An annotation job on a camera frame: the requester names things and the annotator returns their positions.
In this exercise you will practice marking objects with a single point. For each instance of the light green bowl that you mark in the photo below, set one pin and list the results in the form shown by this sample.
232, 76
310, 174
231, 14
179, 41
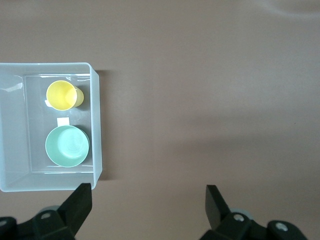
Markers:
67, 147

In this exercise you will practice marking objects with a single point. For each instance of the yellow cup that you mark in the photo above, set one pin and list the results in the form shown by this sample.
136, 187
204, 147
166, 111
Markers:
61, 96

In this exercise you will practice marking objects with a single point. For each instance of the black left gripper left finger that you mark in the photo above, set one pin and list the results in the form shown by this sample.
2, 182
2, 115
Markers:
70, 212

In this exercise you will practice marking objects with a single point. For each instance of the clear plastic bin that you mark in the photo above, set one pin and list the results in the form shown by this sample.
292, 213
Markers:
12, 125

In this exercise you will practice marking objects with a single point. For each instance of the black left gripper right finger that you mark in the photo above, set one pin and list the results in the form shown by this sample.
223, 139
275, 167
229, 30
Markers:
217, 210

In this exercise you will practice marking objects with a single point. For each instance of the white paper label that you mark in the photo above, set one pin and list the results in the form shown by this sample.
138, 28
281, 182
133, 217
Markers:
63, 121

